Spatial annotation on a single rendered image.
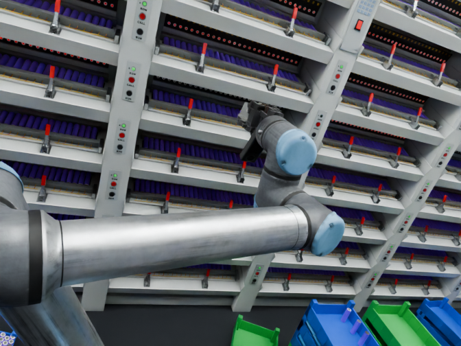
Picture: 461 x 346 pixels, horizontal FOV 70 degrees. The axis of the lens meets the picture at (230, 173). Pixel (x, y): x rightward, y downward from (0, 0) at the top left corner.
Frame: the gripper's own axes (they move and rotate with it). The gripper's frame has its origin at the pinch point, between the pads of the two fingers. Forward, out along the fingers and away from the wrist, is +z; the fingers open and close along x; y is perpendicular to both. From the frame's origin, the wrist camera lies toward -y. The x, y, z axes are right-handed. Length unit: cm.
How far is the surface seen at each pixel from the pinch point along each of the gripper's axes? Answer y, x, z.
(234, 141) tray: -12.7, -4.8, 16.4
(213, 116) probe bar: -6.4, 4.1, 22.0
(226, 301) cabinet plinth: -96, -28, 23
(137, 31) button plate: 14.9, 35.5, 14.0
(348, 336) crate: -68, -58, -23
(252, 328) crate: -97, -37, 7
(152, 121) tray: -11.2, 25.8, 15.6
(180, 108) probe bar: -6.3, 16.4, 21.9
